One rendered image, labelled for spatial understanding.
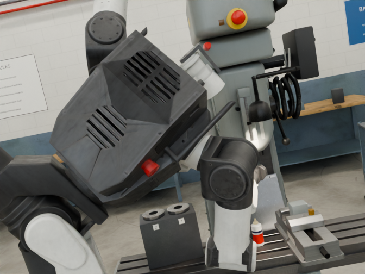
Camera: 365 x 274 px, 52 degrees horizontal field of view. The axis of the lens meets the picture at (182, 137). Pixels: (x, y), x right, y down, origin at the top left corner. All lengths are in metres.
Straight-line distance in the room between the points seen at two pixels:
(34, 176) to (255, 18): 0.76
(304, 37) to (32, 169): 1.21
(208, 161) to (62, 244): 0.35
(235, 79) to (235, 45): 0.11
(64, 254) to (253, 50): 0.84
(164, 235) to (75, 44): 4.62
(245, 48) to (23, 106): 5.09
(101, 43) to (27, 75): 5.15
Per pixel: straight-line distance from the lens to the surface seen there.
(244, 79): 1.29
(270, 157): 1.82
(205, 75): 0.93
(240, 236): 0.91
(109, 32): 0.92
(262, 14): 1.18
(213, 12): 1.16
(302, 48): 1.64
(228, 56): 1.25
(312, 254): 1.37
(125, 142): 0.72
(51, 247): 0.85
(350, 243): 1.51
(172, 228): 1.46
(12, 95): 6.15
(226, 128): 1.31
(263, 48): 1.27
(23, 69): 6.06
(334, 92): 5.30
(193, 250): 1.50
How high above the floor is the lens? 1.63
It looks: 9 degrees down
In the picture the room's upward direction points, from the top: 11 degrees counter-clockwise
